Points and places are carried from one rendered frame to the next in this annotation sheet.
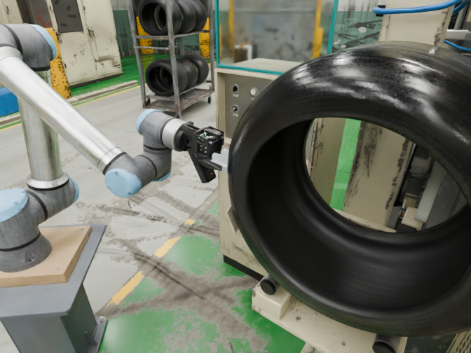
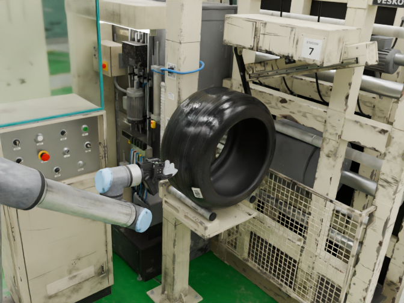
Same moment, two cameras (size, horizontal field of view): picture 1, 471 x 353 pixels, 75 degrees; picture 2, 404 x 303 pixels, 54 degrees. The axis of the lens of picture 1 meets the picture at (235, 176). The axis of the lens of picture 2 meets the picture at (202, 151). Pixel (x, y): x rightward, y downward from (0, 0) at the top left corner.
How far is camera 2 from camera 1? 159 cm
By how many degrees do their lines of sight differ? 68
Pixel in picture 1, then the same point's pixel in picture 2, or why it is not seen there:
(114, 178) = (145, 217)
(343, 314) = (244, 194)
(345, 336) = (232, 214)
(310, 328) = (225, 222)
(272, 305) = (215, 225)
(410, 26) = (189, 77)
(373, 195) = not seen: hidden behind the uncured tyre
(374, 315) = (252, 184)
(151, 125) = (121, 177)
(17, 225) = not seen: outside the picture
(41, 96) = (83, 193)
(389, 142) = not seen: hidden behind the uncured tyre
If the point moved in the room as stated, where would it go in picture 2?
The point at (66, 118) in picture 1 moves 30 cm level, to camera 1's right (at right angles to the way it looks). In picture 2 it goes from (103, 199) to (137, 162)
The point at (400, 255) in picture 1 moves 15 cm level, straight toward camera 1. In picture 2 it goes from (217, 172) to (236, 183)
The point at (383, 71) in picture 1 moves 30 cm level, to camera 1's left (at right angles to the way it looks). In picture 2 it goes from (246, 101) to (235, 123)
